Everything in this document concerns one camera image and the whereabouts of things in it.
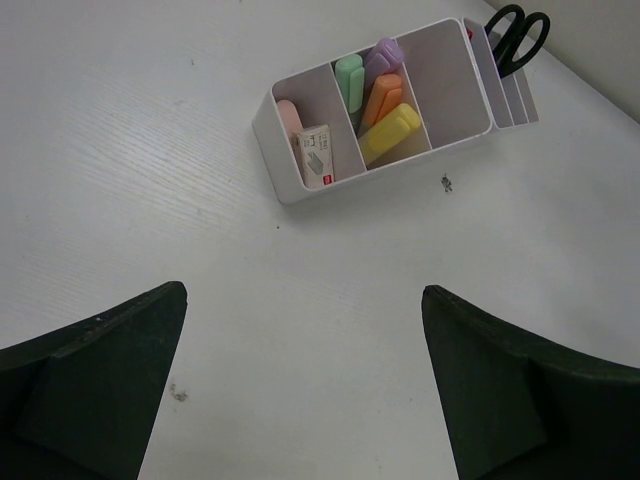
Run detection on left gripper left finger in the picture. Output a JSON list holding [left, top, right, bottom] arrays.
[[1, 281, 187, 479]]

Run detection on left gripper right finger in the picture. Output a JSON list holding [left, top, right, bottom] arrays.
[[422, 285, 639, 479]]

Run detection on yellow highlighter marker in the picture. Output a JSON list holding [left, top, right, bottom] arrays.
[[358, 103, 422, 167]]

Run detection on orange capped marker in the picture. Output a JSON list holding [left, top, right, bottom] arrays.
[[357, 73, 403, 137]]

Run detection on pink white stapler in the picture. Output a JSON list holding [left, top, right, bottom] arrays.
[[276, 99, 304, 147]]

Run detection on black handled scissors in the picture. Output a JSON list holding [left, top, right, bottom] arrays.
[[484, 4, 551, 78]]

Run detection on pink purple highlighter marker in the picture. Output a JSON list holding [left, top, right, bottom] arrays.
[[363, 38, 404, 85]]

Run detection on green highlighter marker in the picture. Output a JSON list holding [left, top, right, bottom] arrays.
[[334, 54, 365, 129]]

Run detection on white pink desk organizer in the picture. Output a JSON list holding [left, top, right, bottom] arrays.
[[253, 18, 539, 205]]

